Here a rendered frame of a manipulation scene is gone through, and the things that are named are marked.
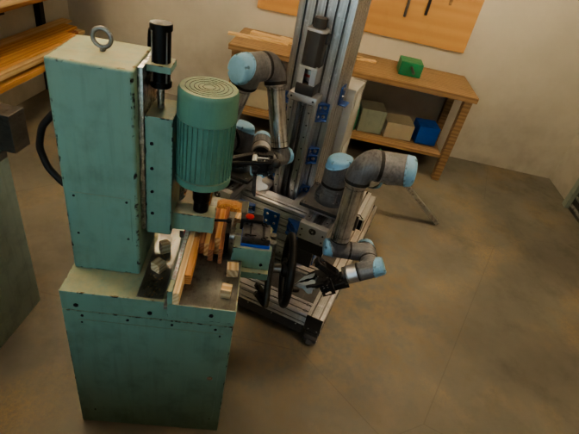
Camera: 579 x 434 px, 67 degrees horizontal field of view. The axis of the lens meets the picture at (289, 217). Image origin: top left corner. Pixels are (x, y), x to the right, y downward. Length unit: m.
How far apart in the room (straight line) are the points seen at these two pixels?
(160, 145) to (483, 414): 2.08
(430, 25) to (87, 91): 3.71
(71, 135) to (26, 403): 1.35
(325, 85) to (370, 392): 1.53
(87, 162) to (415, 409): 1.91
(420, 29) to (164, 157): 3.55
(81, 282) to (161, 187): 0.44
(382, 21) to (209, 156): 3.41
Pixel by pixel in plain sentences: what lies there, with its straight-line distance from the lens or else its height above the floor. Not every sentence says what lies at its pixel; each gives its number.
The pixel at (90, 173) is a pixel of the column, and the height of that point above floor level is 1.19.
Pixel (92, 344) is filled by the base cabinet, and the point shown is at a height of 0.54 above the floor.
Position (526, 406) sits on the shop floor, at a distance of 2.84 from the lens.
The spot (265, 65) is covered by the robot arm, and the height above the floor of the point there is 1.40.
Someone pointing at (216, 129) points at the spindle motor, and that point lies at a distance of 1.27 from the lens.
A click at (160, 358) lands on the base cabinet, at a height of 0.49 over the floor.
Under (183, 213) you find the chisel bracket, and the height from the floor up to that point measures 1.03.
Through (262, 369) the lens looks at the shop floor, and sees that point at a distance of 2.36.
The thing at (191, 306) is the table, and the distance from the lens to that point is 1.38.
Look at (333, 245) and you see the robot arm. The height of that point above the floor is 0.86.
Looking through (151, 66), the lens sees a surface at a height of 1.51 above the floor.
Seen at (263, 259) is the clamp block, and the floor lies 0.92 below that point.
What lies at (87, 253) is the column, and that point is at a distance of 1.61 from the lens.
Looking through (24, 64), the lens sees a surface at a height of 0.61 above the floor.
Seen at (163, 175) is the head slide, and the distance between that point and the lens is 1.39.
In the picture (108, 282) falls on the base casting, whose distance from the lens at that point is 1.61.
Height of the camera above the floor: 1.94
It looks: 36 degrees down
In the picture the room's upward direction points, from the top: 12 degrees clockwise
